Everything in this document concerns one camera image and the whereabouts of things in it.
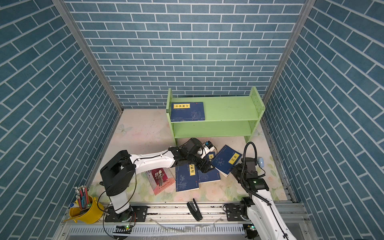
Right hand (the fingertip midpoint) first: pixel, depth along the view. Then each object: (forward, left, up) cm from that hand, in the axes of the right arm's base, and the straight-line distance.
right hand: (231, 166), depth 85 cm
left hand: (-1, +12, +4) cm, 13 cm away
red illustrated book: (-9, +40, -4) cm, 42 cm away
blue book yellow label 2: (+7, +12, -4) cm, 14 cm away
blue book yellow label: (-7, +25, -4) cm, 26 cm away
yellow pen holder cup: (-30, +65, +4) cm, 71 cm away
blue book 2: (+19, +28, +24) cm, 41 cm away
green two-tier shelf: (+46, +1, -8) cm, 47 cm away
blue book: (+6, +3, -4) cm, 8 cm away
